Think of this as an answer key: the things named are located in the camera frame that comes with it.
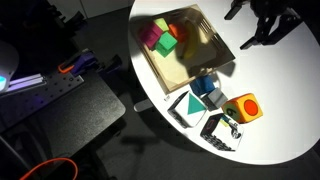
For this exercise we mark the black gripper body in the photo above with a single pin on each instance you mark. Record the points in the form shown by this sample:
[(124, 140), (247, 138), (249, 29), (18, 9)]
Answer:
[(286, 17)]

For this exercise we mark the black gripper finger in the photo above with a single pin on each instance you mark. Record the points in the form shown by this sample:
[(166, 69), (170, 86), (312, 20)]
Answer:
[(236, 6), (263, 35)]

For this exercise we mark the orange plushy cube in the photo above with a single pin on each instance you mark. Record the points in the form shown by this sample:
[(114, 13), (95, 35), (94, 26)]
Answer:
[(243, 109)]

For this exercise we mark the small orange cube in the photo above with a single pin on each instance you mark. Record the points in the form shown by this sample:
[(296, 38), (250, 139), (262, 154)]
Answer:
[(178, 31)]

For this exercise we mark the wooden crate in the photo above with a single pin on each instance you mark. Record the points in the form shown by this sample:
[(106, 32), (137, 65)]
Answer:
[(173, 72)]

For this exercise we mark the lime green cube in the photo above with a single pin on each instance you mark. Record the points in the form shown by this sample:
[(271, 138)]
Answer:
[(161, 23)]

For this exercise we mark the blue cube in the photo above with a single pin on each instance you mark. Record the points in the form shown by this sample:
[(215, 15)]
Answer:
[(202, 85)]

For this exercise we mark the magenta cube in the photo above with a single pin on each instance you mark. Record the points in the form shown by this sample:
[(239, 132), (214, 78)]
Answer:
[(150, 34)]

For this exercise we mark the grey cube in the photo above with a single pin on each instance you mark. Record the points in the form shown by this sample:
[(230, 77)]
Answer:
[(214, 100)]

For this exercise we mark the white plush cube teal triangle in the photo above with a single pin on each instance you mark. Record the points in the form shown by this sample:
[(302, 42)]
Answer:
[(187, 110)]

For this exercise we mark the black white plush cube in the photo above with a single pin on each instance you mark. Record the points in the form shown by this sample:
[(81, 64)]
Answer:
[(222, 132)]

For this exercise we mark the yellow banana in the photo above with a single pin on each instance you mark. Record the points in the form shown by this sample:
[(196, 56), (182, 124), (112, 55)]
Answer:
[(191, 45)]

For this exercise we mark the white round table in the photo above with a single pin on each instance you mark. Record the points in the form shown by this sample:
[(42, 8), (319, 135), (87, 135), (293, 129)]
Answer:
[(285, 79)]

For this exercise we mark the purple orange clamp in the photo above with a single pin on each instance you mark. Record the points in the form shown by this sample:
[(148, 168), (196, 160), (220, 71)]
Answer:
[(79, 63)]

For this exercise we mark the black perforated board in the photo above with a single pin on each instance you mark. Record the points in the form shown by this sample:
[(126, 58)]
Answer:
[(65, 114)]

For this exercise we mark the silver aluminium rail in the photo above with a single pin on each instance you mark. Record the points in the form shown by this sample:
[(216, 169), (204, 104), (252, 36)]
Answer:
[(26, 82)]

